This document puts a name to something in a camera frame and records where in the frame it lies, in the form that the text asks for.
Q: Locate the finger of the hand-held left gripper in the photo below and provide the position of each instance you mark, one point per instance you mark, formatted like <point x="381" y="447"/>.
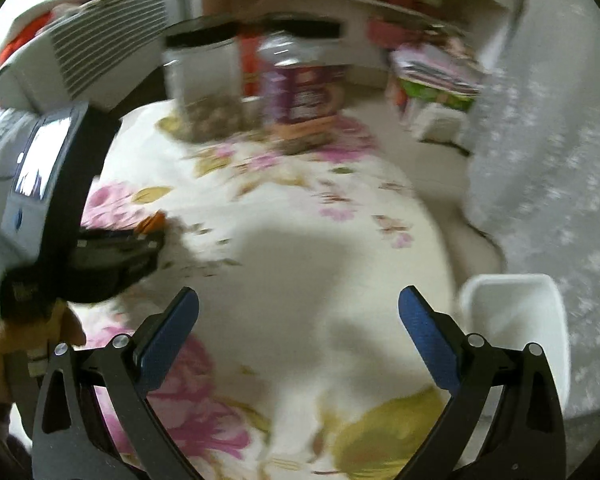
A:
<point x="120" y="265"/>

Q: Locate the purple label jar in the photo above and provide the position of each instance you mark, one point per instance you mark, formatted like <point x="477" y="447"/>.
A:
<point x="300" y="95"/>

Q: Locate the stack of colourful packets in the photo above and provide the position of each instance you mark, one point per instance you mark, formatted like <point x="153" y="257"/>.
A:
<point x="435" y="80"/>

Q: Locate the light blue white carton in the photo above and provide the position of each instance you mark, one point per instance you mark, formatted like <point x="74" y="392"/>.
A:
<point x="35" y="160"/>

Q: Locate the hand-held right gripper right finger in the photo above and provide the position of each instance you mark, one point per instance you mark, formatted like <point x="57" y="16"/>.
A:
<point x="427" y="340"/>

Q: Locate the white shelf unit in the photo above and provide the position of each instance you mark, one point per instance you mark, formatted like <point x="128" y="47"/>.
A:
<point x="380" y="5"/>

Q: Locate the orange red cloth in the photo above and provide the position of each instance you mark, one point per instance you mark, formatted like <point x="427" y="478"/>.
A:
<point x="25" y="40"/>

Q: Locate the person's left hand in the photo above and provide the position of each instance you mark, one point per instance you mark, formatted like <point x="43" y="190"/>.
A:
<point x="10" y="340"/>

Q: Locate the grey lace cloth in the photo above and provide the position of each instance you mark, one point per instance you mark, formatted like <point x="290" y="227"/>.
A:
<point x="555" y="160"/>

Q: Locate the grey textured sofa cushion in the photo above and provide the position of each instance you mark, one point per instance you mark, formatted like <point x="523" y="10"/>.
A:
<point x="95" y="45"/>

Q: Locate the floral tablecloth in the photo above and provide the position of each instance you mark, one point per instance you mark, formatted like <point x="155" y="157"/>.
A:
<point x="305" y="260"/>

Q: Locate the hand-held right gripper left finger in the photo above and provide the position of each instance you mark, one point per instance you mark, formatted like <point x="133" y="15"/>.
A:
<point x="167" y="345"/>

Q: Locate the clear jar black lid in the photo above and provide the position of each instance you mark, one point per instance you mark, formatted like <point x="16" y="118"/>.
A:
<point x="205" y="85"/>

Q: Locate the white plastic bin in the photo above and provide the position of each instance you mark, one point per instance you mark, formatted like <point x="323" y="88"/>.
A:
<point x="510" y="310"/>

